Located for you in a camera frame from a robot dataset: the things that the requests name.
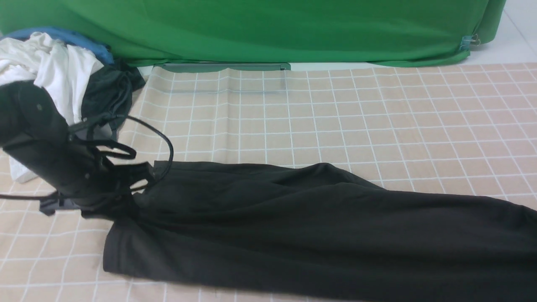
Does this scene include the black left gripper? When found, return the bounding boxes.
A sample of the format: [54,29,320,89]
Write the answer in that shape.
[40,162,156,220]

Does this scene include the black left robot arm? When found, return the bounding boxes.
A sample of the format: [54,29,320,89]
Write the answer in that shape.
[0,81,156,219]

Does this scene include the dark teal crumpled garment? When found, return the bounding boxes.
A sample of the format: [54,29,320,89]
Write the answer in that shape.
[81,59,146,120]

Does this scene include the white crumpled shirt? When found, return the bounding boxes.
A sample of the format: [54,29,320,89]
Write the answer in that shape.
[0,32,105,184]

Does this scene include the blue crumpled garment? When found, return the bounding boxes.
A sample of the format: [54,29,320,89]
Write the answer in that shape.
[1,26,115,65]

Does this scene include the green backdrop cloth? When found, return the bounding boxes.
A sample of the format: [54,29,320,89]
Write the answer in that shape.
[0,0,505,68]

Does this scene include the beige checkered tablecloth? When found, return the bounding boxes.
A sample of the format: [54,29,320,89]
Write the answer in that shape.
[0,63,537,302]

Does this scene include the blue binder clip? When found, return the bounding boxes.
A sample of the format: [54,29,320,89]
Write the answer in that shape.
[459,34,481,51]

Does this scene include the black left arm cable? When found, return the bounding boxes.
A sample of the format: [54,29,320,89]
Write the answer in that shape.
[0,112,175,201]

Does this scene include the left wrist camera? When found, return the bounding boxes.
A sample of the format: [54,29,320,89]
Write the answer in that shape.
[68,112,126,141]

